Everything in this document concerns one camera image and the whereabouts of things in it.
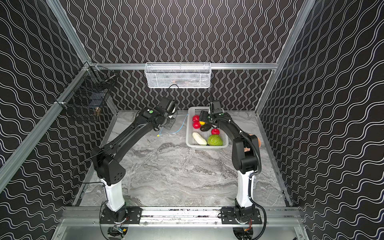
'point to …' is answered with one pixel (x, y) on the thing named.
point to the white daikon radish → (198, 139)
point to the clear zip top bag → (174, 132)
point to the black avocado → (205, 127)
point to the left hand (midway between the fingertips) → (171, 120)
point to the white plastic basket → (191, 143)
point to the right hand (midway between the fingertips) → (206, 117)
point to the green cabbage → (215, 140)
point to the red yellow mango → (202, 123)
